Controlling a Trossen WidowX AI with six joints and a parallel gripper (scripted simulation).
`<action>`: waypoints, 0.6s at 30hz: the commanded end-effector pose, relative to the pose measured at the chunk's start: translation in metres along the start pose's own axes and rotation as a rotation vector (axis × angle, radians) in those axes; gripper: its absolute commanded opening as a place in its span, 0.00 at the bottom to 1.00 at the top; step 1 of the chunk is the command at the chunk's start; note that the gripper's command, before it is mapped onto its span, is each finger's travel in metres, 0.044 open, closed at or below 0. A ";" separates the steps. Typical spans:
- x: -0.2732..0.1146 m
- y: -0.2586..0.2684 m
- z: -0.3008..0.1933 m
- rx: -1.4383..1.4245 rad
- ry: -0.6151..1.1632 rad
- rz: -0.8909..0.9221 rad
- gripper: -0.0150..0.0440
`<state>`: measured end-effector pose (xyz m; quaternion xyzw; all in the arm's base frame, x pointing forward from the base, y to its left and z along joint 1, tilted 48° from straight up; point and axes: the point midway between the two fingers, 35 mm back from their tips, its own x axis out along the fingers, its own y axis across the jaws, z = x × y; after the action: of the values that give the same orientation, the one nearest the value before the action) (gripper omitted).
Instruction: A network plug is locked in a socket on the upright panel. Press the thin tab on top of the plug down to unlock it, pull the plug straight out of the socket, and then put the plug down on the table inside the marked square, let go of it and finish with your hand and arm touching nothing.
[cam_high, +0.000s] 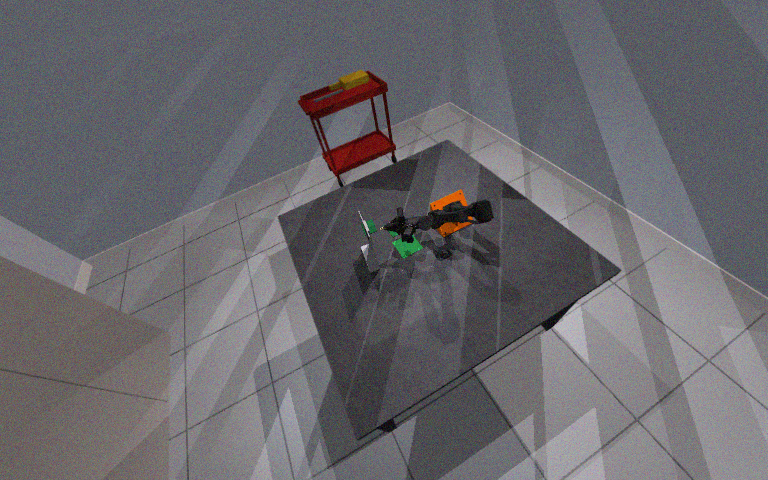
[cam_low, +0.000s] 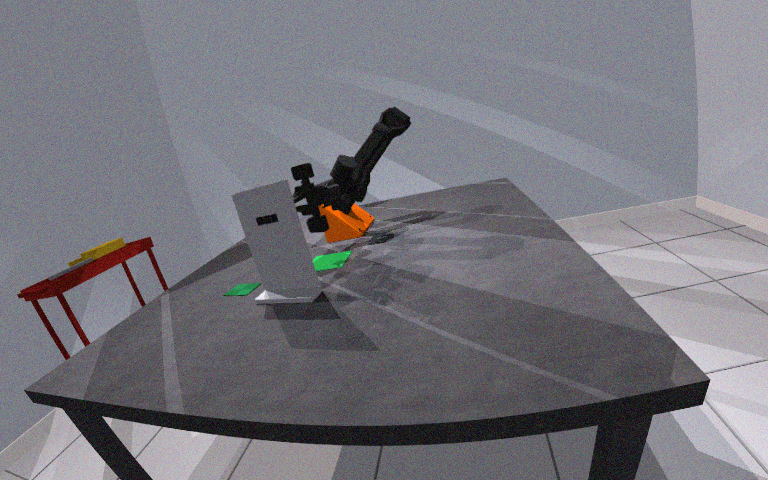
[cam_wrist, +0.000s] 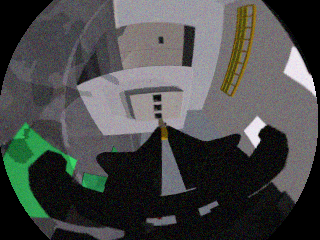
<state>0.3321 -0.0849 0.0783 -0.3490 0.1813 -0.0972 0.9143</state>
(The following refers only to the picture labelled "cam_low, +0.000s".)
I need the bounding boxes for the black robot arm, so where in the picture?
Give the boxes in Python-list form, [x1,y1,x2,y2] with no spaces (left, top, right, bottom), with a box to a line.
[318,107,411,215]

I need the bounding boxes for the grey panel with socket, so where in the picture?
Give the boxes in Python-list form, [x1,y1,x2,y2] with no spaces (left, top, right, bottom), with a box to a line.
[232,179,322,304]

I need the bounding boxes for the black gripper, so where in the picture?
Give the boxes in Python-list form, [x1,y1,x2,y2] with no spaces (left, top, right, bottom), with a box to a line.
[291,163,332,233]

